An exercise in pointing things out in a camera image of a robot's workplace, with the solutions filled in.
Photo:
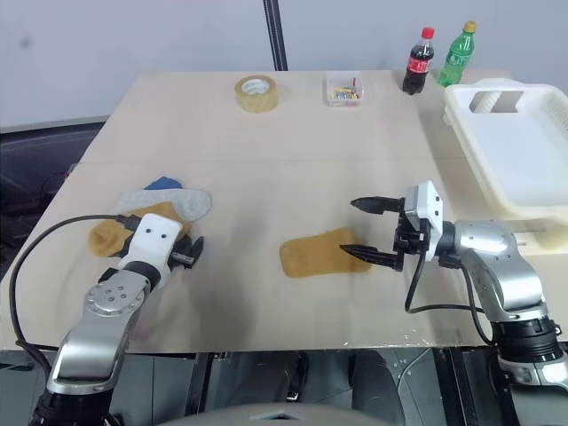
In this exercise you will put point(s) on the black metal post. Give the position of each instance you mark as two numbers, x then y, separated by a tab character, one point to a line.
276	33

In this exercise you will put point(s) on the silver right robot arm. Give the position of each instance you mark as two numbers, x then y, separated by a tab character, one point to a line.
501	266

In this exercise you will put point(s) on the light grey sock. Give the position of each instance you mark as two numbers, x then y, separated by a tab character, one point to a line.
193	204

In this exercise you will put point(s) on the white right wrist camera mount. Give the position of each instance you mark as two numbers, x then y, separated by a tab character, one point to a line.
428	204

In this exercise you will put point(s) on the white plastic basket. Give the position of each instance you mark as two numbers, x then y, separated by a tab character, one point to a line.
528	146

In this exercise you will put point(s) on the brown packing tape roll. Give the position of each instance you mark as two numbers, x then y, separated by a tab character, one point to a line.
257	97

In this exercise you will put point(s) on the cola bottle with red cap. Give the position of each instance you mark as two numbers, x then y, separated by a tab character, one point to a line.
417	64

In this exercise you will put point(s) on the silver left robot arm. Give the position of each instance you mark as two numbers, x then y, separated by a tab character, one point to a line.
104	297

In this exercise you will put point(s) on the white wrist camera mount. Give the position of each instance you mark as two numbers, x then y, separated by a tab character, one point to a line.
428	204
153	239

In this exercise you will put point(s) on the green bottle with yellow cap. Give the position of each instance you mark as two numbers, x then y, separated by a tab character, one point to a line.
457	57

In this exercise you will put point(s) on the mustard yellow sock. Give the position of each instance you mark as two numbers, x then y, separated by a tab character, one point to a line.
317	255
108	237

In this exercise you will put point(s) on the cream plastic basket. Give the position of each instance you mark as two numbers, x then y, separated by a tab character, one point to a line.
539	239

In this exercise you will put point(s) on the clear box of coloured clips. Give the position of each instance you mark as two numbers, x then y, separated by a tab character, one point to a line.
344	91

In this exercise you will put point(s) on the blue sock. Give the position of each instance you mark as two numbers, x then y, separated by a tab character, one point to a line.
164	183

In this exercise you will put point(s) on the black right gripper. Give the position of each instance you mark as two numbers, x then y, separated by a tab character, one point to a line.
410	237

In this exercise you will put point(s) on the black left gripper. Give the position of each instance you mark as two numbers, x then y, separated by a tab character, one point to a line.
184	246

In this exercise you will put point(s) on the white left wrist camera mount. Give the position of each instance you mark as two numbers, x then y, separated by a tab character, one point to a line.
153	239

